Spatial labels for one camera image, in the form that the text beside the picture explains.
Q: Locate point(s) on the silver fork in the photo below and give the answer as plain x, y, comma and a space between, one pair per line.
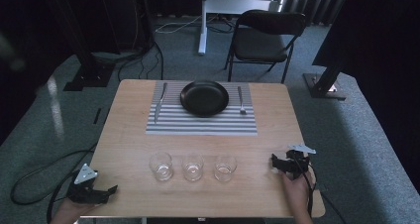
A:
241, 100

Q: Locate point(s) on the person's right hand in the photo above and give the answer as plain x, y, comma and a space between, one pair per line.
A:
297, 197

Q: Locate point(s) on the silver table knife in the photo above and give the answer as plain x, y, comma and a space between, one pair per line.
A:
160, 102

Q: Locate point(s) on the black folding chair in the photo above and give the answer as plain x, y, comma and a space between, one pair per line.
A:
261, 40

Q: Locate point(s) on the black stand with base plate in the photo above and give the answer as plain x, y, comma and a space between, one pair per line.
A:
87, 68
325, 85

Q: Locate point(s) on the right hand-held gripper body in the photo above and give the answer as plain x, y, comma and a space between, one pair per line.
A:
297, 163

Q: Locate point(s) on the striped grey placemat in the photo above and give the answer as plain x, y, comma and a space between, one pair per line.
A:
201, 123

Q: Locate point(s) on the clear drinking glass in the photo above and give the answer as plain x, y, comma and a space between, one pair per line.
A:
192, 167
161, 166
225, 168

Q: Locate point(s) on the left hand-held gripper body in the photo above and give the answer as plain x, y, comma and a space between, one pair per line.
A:
84, 187

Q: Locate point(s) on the black round plate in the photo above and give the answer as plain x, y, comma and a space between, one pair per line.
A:
204, 97

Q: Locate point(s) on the person's left hand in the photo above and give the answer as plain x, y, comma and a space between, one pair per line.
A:
71, 212

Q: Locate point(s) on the white metal desk frame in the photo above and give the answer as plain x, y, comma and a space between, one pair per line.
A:
203, 25

